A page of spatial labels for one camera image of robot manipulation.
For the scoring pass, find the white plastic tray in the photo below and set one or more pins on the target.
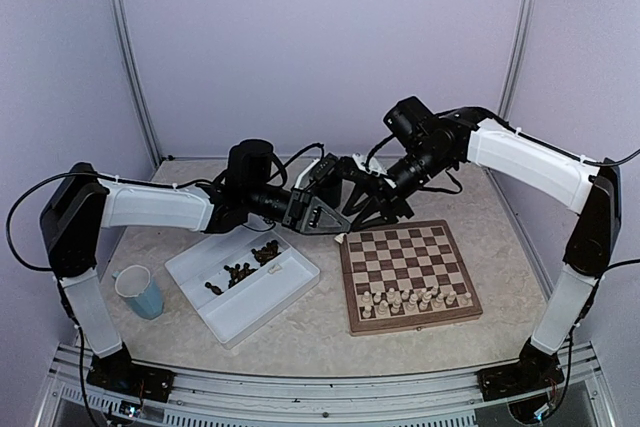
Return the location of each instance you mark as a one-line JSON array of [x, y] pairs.
[[233, 314]]

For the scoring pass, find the white chess piece tall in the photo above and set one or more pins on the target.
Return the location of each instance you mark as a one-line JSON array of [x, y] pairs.
[[412, 303]]

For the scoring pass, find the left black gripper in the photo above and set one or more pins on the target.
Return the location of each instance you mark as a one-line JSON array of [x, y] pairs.
[[304, 211]]

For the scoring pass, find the wooden chess board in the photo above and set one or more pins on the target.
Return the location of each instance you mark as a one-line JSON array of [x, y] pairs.
[[413, 256]]

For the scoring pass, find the dark green cup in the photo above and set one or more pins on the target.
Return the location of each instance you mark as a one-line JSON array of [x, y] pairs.
[[331, 193]]

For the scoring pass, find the left aluminium frame post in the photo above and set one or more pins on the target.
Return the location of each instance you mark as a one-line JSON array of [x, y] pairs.
[[141, 110]]

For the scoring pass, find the dark chess pieces pile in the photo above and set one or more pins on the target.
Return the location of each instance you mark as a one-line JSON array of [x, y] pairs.
[[238, 272]]

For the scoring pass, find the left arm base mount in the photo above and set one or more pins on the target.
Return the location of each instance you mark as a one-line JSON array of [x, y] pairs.
[[134, 380]]

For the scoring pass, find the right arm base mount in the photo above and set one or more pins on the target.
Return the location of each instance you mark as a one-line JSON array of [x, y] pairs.
[[512, 380]]

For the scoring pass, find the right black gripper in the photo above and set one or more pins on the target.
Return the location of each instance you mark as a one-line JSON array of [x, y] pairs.
[[382, 198]]

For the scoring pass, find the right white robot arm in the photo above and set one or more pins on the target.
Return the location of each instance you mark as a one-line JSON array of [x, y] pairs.
[[436, 142]]

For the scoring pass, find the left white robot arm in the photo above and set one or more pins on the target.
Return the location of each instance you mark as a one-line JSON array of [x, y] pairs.
[[88, 202]]

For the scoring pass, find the light blue pitcher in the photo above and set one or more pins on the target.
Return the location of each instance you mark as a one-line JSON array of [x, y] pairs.
[[136, 286]]

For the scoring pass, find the white chess piece in tray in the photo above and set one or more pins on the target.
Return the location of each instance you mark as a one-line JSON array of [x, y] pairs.
[[274, 269]]

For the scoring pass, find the aluminium front rail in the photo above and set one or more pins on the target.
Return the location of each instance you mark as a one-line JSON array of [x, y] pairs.
[[199, 397]]

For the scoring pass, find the aluminium frame post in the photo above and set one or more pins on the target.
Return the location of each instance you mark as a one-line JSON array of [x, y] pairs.
[[516, 58], [141, 110]]

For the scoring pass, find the right aluminium frame post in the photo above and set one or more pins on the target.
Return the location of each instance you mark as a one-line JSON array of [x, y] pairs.
[[516, 58]]

